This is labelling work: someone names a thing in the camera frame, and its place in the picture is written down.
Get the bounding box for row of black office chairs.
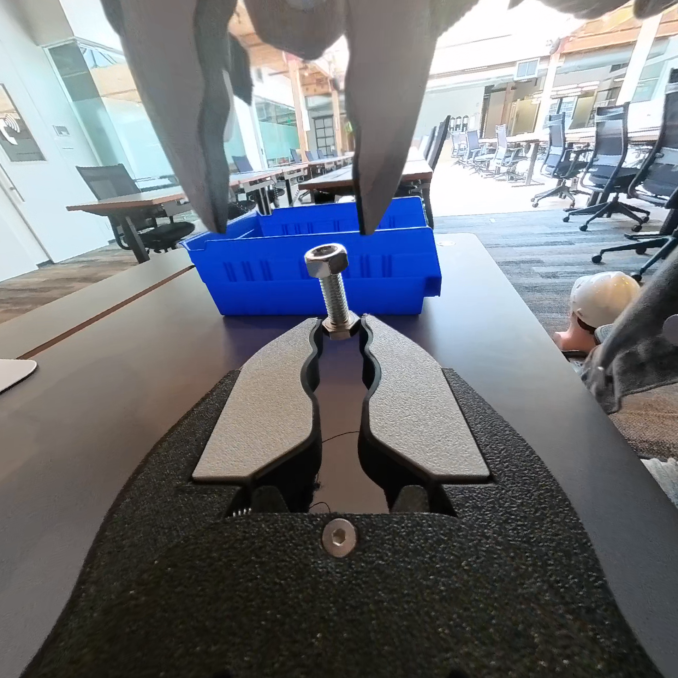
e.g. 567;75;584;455
424;79;678;281

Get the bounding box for blue plastic bin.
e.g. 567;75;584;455
179;196;443;317

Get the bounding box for white door with window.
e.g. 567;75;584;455
0;48;54;268

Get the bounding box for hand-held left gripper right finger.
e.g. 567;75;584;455
358;314;492;485

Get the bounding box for black mesh office chair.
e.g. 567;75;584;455
76;163;196;252

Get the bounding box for blue jeans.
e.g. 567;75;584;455
643;458;678;506

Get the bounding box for grey denim jacket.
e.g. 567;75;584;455
580;254;678;415

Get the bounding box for steel hex bolt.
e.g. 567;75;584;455
317;275;359;341

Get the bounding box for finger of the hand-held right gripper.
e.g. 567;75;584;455
344;0;440;237
119;0;236;235

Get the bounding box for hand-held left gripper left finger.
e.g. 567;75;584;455
191;317;322;484

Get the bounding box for steel hex nut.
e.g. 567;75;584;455
304;244;349;280

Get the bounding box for wooden top office desk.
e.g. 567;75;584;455
66;185;199;264
450;127;678;186

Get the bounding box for white cap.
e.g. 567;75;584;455
569;271;643;329

